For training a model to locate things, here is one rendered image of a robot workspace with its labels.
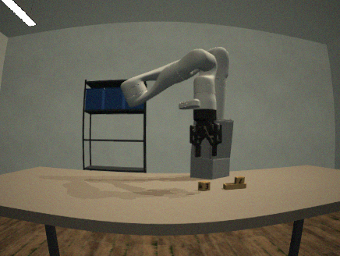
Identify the tan calendar cube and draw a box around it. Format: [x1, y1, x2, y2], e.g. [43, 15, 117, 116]
[234, 176, 245, 184]
[198, 181, 211, 191]

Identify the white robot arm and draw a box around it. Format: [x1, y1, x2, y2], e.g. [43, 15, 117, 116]
[120, 47, 229, 119]

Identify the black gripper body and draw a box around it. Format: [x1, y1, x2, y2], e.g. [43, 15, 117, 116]
[193, 109, 217, 137]

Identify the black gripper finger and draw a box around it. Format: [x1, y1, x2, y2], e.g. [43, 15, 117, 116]
[202, 123, 222, 158]
[189, 126, 204, 157]

